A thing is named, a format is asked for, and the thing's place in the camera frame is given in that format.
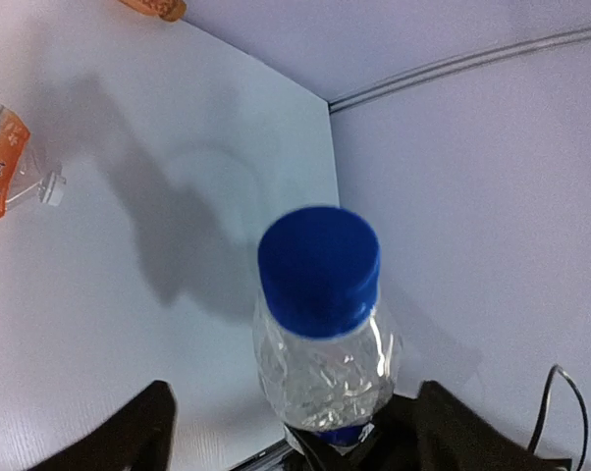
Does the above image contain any clear bottle blue label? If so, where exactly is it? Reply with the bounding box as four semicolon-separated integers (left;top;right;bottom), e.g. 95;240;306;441
252;295;403;447

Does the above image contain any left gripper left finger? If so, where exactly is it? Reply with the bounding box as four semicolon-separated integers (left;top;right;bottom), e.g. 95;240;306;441
32;380;177;471

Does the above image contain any crushed orange label bottle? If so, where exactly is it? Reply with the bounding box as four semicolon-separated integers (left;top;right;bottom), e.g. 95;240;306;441
0;103;44;219

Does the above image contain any right aluminium corner post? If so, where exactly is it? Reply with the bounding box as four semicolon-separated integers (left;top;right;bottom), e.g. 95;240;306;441
328;26;591;115

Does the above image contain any blue bottle cap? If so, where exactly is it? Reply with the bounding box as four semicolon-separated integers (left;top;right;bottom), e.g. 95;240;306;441
257;206;381;340

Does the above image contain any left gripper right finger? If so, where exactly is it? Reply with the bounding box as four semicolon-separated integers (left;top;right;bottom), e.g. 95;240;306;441
412;379;571;471

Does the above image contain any white bottle cap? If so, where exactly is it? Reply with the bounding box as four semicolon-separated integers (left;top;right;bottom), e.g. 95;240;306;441
38;171;67;207

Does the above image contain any small brown bottle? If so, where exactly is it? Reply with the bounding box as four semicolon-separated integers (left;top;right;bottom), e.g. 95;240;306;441
121;0;187;23

